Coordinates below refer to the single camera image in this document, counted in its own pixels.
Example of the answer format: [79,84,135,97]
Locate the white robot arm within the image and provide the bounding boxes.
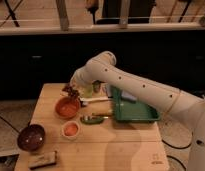
[70,51,205,171]

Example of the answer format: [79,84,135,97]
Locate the person in background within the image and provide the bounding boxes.
[85,0,157,25]

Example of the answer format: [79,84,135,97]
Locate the dark grape bunch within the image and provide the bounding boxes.
[63,85,79,99]

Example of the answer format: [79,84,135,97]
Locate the white handled brush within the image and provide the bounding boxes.
[80,97,111,103]

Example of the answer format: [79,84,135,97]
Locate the green tray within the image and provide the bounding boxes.
[111,87,160,123]

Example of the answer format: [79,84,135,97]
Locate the light green cup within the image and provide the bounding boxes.
[79,85,93,98]

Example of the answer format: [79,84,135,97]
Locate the dark purple bowl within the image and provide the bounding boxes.
[17,124,46,152]

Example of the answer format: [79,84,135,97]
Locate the wooden block eraser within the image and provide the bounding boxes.
[28,151,57,170]

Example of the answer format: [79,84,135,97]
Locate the red bowl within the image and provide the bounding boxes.
[55,97,80,119]

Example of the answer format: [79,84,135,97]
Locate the black floor cable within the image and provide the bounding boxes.
[161,133,194,150]

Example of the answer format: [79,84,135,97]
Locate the small orange cup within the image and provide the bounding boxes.
[61,121,80,140]

